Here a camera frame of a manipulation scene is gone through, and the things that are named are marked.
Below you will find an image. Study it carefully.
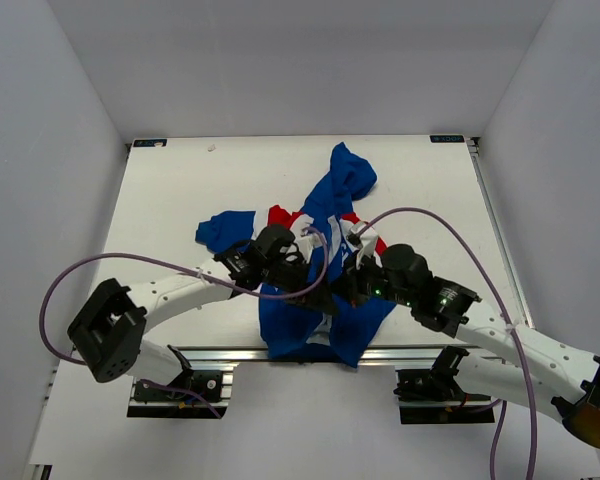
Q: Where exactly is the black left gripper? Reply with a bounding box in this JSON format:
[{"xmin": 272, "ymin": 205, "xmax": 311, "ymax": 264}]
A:
[{"xmin": 261, "ymin": 257, "xmax": 337, "ymax": 315}]

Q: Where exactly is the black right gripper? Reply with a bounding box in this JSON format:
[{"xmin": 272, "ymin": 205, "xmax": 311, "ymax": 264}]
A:
[{"xmin": 328, "ymin": 248, "xmax": 415, "ymax": 309}]

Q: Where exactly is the blue white red jacket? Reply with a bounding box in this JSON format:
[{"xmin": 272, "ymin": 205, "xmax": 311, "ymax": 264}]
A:
[{"xmin": 195, "ymin": 142, "xmax": 395, "ymax": 368}]

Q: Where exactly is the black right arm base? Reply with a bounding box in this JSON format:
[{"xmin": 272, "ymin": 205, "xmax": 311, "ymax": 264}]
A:
[{"xmin": 393, "ymin": 346, "xmax": 495, "ymax": 425}]

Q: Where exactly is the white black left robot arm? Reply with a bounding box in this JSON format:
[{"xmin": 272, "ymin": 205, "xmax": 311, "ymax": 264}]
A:
[{"xmin": 67, "ymin": 224, "xmax": 334, "ymax": 399}]

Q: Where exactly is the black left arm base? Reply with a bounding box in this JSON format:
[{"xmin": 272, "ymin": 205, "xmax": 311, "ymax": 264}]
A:
[{"xmin": 127, "ymin": 346, "xmax": 228, "ymax": 420}]

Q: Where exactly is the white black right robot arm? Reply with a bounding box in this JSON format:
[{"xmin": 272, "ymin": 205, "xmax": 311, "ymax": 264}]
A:
[{"xmin": 332, "ymin": 244, "xmax": 600, "ymax": 450}]

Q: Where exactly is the blue right corner label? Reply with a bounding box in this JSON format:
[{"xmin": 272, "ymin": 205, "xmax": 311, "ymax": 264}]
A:
[{"xmin": 429, "ymin": 134, "xmax": 465, "ymax": 143}]

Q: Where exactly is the blue corner label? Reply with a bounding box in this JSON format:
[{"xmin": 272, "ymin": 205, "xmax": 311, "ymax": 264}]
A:
[
  {"xmin": 429, "ymin": 134, "xmax": 465, "ymax": 143},
  {"xmin": 132, "ymin": 139, "xmax": 167, "ymax": 148}
]

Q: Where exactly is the blue left corner label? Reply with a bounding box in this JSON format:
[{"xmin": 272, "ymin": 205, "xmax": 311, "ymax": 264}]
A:
[{"xmin": 132, "ymin": 139, "xmax": 167, "ymax": 148}]

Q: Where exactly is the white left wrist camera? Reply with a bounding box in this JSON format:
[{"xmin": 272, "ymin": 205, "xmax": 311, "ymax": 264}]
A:
[{"xmin": 294, "ymin": 226, "xmax": 328, "ymax": 263}]

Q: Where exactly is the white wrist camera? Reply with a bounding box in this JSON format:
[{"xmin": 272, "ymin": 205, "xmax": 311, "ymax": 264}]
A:
[
  {"xmin": 347, "ymin": 221, "xmax": 379, "ymax": 269},
  {"xmin": 294, "ymin": 226, "xmax": 328, "ymax": 263}
]

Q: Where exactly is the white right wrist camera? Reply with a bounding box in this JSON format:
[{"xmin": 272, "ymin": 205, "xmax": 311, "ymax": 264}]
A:
[{"xmin": 347, "ymin": 221, "xmax": 379, "ymax": 269}]

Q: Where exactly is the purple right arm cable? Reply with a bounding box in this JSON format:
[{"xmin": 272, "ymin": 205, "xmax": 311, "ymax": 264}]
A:
[{"xmin": 349, "ymin": 207, "xmax": 539, "ymax": 480}]

